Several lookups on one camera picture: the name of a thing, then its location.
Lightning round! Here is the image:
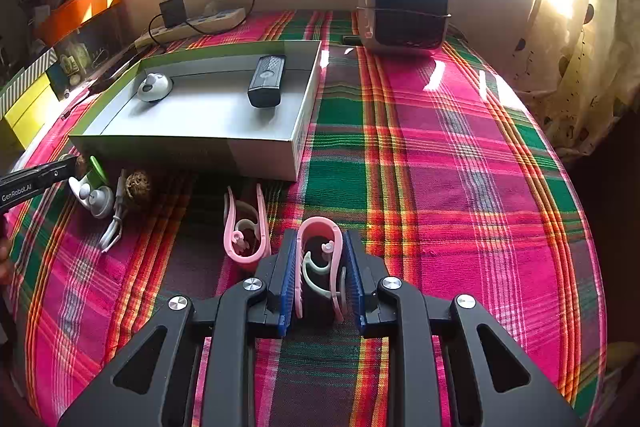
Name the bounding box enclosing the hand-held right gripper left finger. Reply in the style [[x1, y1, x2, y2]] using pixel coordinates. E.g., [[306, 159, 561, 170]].
[[57, 229, 301, 427]]

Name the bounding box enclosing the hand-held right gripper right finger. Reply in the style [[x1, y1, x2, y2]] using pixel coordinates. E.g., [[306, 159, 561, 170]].
[[342, 229, 583, 427]]

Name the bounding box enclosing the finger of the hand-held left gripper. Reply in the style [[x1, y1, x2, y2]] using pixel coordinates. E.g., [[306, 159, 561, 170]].
[[0, 157, 77, 212]]

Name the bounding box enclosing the pink ear hook clip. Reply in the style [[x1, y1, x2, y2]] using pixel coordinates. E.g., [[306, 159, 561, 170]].
[[223, 184, 272, 264], [296, 217, 347, 324]]

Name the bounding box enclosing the green and white spool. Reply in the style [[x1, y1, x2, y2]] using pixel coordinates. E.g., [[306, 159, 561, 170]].
[[68, 156, 109, 202]]

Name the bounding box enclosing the white cable adapter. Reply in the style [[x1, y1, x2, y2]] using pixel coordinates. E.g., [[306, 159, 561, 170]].
[[99, 169, 128, 252]]

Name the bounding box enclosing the yellow box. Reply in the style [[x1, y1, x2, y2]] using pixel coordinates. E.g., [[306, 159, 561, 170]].
[[2, 72, 61, 148]]

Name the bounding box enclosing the striped box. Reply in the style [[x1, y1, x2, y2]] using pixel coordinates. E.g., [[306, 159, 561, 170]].
[[0, 48, 57, 108]]

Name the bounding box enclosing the teal picture card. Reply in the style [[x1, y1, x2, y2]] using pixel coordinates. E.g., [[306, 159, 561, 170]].
[[52, 42, 93, 85]]

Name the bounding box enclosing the black phone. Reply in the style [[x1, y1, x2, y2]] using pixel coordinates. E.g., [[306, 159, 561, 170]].
[[90, 47, 151, 90]]

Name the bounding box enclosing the pink plaid tablecloth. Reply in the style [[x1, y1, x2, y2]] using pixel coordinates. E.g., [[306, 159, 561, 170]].
[[10, 9, 608, 427]]

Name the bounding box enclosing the white round gadget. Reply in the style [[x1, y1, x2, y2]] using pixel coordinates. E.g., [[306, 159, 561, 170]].
[[137, 72, 173, 102]]

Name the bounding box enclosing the orange planter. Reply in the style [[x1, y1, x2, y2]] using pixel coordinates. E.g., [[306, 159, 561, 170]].
[[35, 0, 118, 45]]

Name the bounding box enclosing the black handheld device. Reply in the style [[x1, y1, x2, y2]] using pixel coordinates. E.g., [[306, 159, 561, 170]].
[[247, 54, 287, 108]]

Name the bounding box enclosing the beige power strip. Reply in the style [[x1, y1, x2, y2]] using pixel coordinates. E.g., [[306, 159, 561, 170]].
[[134, 7, 247, 48]]

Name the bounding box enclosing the beige and black heater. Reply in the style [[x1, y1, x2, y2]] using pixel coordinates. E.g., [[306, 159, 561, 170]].
[[356, 0, 452, 54]]

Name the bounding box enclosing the patterned cream curtain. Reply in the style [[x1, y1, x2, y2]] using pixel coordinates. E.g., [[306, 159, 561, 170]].
[[510, 0, 640, 162]]

